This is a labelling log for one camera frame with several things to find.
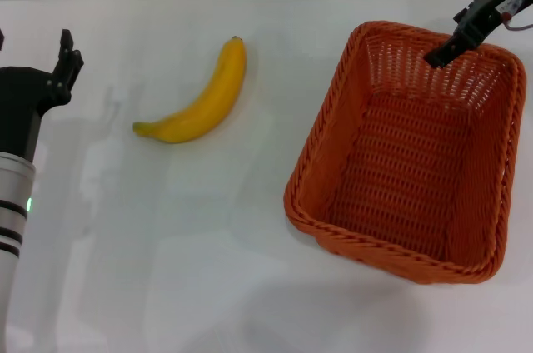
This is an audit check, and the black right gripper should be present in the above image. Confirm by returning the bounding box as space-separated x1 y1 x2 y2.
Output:
425 0 533 68

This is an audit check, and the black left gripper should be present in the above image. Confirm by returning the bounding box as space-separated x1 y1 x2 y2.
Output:
0 28 85 166

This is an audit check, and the orange woven basket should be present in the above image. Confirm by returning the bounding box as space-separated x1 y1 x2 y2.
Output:
283 20 528 286

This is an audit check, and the yellow banana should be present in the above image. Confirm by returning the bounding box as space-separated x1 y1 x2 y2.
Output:
132 36 247 145

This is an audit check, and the red cable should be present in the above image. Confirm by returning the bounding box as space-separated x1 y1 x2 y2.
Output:
501 11 533 33

